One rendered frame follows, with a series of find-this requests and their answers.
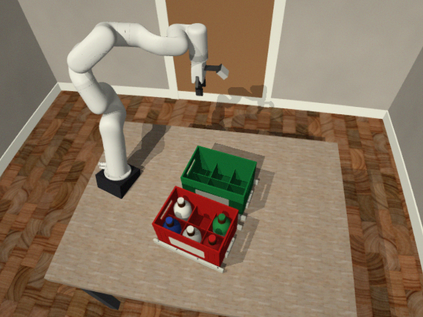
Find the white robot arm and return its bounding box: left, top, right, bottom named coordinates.
left=67, top=22, right=208, bottom=180

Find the red plastic bottle crate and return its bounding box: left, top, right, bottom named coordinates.
left=157, top=190, right=239, bottom=267

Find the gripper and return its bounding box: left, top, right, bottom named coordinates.
left=190, top=58, right=208, bottom=96

